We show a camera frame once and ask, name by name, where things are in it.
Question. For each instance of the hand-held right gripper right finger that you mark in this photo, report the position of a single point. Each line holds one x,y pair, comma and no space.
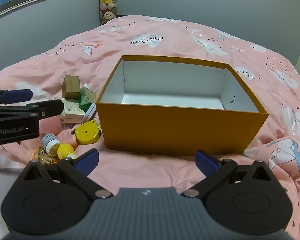
207,165

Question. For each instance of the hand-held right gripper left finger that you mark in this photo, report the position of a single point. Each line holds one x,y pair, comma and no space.
86,162

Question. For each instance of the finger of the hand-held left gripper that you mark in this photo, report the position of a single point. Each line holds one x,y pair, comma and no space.
50,108
17,96

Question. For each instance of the white printed carton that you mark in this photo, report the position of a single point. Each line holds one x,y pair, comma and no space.
73,109

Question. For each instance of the yellow-capped tube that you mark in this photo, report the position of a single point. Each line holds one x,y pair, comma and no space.
65,151

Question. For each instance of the clear container with pink sponge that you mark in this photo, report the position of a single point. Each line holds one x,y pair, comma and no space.
70,140

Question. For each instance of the small brown cardboard box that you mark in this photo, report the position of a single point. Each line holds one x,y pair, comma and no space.
70,87

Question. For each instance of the small grey white jar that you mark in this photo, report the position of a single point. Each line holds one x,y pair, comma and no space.
50,145

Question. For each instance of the gold cream jar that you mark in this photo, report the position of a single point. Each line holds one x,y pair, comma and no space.
46,158

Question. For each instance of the orange cardboard box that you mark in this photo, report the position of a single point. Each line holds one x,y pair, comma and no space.
177,130

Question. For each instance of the yellow tape measure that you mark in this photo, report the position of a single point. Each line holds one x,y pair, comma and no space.
87,132

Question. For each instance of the green spray bottle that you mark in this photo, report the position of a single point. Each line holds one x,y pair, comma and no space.
84,98

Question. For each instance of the white round tin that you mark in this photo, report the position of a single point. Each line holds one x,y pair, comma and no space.
90,114

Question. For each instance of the pink printed blanket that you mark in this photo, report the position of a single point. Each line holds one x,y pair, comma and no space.
165,37

